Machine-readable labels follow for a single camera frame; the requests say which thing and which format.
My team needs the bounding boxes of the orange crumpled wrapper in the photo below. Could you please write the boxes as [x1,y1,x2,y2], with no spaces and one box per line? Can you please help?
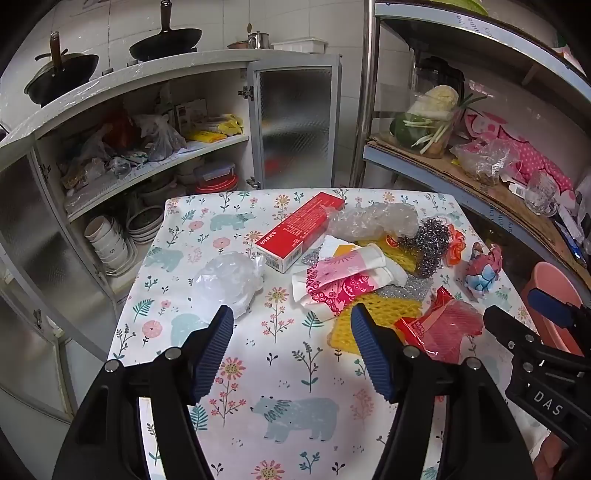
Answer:
[444,224,468,267]

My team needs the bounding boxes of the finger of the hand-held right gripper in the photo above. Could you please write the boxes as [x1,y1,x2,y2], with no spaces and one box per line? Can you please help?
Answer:
[529,287,591,358]
[484,305,544,357]

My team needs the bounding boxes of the clear bag dark contents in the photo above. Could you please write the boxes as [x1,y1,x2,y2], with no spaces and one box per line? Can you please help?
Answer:
[134,113,188,162]

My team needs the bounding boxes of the black blender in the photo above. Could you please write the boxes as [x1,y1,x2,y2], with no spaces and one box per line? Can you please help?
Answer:
[413,55,465,100]

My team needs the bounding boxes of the glass mug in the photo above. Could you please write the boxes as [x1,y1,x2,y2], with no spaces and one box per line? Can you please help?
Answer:
[524,172,561,217]

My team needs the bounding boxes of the red carton box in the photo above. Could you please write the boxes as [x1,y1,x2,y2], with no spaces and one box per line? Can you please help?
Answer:
[255,194,347,274]

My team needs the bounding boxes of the pink polka dot plush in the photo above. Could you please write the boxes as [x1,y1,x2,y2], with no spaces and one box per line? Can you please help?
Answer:
[464,111,575,195]

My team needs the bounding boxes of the white plastic tray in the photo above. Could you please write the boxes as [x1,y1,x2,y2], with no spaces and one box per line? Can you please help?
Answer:
[271,39,328,54]

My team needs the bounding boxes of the metal shelf rack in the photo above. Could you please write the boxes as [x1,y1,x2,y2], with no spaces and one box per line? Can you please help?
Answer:
[348,0,591,296]

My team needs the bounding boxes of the person's right hand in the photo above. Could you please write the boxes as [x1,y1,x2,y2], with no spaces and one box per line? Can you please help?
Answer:
[536,436,572,478]

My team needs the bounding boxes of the white paper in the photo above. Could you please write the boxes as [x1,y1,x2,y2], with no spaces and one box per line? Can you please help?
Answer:
[318,234,354,259]

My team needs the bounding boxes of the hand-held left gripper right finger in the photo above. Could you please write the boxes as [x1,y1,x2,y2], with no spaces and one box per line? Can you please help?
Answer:
[350,302,540,480]

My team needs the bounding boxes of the crumpled clear plastic bag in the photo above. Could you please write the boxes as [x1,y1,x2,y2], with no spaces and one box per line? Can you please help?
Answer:
[450,136,520,186]

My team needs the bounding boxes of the red plastic bag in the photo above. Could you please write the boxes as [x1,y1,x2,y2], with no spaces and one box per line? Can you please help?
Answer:
[104,111,139,149]

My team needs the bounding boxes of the cardboard box red label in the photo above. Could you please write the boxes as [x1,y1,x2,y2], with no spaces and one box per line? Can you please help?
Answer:
[174,98,208,132]

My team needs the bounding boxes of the smartphone blue screen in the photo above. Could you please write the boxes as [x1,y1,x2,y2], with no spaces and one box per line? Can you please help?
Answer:
[556,220,591,267]

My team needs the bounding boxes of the white kitchen cabinet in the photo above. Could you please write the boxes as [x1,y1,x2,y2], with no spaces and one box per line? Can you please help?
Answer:
[0,48,345,416]

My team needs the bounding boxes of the stack of dark bowls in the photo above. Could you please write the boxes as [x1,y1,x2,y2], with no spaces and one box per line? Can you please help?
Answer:
[127,205,165,244]

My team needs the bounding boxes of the stack of white bowls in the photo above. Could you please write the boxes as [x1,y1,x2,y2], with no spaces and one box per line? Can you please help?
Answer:
[84,216,133,276]

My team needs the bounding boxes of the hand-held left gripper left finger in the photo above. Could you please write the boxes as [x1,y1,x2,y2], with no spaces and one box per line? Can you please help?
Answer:
[52,304,235,480]

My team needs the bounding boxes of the steel wool scrubber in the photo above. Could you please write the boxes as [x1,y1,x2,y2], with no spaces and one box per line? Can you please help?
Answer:
[398,217,451,278]

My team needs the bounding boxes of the floral bear print tablecloth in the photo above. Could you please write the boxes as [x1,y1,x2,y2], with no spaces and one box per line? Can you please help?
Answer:
[107,187,550,480]

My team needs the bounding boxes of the pink blue patterned cloth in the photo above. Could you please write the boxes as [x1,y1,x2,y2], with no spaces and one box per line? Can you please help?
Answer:
[464,243,504,294]

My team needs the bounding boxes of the yellow food packet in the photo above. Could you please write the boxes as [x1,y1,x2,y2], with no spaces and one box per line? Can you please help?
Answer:
[186,130,227,145]
[203,115,245,137]

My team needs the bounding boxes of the cardboard sheet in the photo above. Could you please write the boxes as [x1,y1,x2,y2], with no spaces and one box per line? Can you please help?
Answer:
[367,133,591,278]

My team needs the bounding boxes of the green squash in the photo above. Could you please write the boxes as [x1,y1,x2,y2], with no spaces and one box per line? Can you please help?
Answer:
[390,113,430,145]

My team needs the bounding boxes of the pink white tube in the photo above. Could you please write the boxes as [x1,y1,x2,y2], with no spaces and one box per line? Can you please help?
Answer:
[307,244,386,288]

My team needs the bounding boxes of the white plastic bag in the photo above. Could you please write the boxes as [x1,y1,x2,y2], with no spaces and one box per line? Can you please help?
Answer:
[191,254,267,320]

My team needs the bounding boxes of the napa cabbage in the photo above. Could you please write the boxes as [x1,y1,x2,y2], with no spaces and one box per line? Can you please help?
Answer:
[409,85,460,121]

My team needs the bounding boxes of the frosted glass cabinet door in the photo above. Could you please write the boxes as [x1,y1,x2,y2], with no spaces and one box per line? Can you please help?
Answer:
[246,54,343,191]
[0,143,121,365]

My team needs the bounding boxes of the red food container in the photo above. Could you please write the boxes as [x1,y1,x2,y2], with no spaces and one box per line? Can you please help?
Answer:
[195,178,239,195]

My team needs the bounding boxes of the pink plastic bin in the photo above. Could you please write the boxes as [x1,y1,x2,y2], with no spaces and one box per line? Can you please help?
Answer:
[521,262,591,356]

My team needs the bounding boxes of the green plate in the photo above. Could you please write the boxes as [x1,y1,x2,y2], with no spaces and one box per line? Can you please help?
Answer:
[443,0,490,17]

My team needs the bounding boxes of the clear vegetable container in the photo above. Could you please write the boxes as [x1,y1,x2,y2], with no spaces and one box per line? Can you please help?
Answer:
[392,99,462,158]

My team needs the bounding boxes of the black wok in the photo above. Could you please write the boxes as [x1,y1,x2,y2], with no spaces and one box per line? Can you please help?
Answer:
[128,0,204,62]
[24,31,100,107]

